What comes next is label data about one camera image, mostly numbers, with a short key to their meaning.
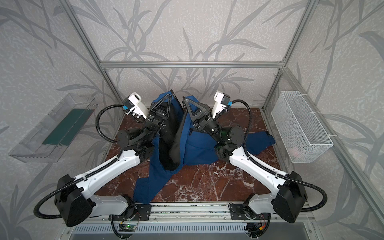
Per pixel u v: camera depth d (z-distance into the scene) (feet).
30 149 1.91
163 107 1.66
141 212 2.42
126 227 2.32
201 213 2.47
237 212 2.42
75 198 1.25
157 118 1.55
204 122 1.54
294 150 2.38
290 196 1.29
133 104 1.50
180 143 1.90
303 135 2.01
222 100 1.55
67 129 2.07
